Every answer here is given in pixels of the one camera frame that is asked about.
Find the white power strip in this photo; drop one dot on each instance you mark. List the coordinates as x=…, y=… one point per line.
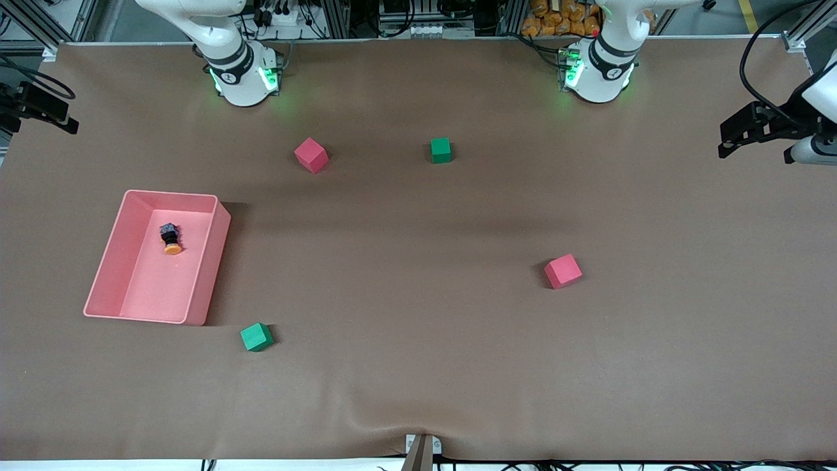
x=281, y=16

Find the red foam cube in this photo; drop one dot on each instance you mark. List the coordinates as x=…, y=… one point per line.
x=310, y=156
x=562, y=271

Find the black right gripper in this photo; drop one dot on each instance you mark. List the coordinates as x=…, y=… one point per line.
x=33, y=103

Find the orange-capped push button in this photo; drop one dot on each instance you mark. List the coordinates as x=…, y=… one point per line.
x=171, y=247

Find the green foam cube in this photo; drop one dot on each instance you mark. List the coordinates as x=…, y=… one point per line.
x=256, y=337
x=441, y=150

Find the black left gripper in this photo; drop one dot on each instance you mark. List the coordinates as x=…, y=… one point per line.
x=786, y=115

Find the brown table mat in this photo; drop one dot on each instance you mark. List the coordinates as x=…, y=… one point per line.
x=418, y=360

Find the pink plastic bin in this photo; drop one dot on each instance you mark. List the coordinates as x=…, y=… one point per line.
x=157, y=288

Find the orange packet pile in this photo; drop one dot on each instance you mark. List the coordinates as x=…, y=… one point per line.
x=556, y=16

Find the camera mount post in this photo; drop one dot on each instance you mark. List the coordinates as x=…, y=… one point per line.
x=422, y=454

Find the aluminium frame profile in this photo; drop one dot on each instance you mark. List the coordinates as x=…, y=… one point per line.
x=807, y=26
x=46, y=26

